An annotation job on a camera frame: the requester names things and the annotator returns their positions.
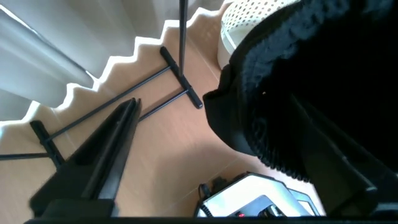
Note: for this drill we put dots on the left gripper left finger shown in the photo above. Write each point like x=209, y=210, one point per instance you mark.
x=93, y=168

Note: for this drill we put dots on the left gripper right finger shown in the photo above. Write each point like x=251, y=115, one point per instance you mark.
x=339, y=174

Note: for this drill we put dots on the black shorts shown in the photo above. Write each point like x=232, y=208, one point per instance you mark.
x=280, y=93

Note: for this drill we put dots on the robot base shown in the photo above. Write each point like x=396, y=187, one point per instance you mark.
x=248, y=196

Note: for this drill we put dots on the black clothes rack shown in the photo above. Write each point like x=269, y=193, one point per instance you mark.
x=178, y=67

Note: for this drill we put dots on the white laundry basket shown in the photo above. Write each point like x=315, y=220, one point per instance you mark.
x=236, y=21

